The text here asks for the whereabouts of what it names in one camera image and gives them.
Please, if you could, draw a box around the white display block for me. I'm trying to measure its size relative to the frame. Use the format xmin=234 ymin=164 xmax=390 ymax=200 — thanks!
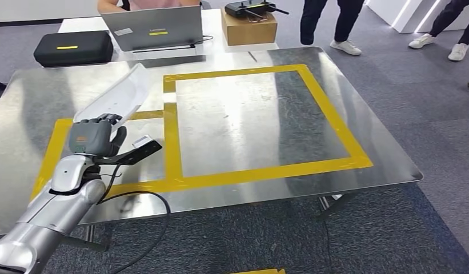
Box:
xmin=364 ymin=0 xmax=458 ymax=34

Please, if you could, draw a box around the small yellow tape rectangle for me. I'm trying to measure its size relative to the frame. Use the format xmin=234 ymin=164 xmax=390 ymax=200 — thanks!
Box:
xmin=30 ymin=110 xmax=182 ymax=201

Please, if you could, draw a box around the black carrying case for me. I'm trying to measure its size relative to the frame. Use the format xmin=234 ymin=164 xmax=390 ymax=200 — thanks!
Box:
xmin=33 ymin=30 xmax=114 ymax=68

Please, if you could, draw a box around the white plastic car part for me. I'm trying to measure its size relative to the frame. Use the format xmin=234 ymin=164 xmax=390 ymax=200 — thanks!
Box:
xmin=73 ymin=62 xmax=151 ymax=132

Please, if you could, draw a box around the black remote controller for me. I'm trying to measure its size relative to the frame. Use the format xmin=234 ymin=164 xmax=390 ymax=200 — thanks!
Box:
xmin=223 ymin=0 xmax=290 ymax=22

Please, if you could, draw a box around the cardboard box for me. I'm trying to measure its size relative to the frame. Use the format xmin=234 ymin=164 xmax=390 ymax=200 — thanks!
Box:
xmin=221 ymin=9 xmax=278 ymax=47

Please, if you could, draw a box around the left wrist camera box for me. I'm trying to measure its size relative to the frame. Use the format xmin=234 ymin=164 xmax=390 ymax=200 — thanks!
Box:
xmin=96 ymin=135 xmax=163 ymax=166

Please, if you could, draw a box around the white table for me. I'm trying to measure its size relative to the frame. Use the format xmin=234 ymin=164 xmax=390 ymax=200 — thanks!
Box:
xmin=58 ymin=8 xmax=280 ymax=69

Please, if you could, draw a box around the steel workbench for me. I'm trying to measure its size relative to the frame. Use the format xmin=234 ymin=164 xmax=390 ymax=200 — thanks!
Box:
xmin=0 ymin=46 xmax=424 ymax=253

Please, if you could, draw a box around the black floor cable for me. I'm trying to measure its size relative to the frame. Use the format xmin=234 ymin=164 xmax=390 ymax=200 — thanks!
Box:
xmin=323 ymin=219 xmax=336 ymax=274

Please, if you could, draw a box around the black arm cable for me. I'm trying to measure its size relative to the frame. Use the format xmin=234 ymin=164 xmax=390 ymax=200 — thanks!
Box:
xmin=98 ymin=162 xmax=172 ymax=274

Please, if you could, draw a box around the grey laptop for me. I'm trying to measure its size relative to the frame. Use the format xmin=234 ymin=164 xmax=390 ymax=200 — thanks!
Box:
xmin=101 ymin=5 xmax=205 ymax=53

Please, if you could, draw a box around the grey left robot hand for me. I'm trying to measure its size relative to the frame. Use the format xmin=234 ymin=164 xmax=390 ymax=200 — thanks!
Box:
xmin=68 ymin=113 xmax=127 ymax=158

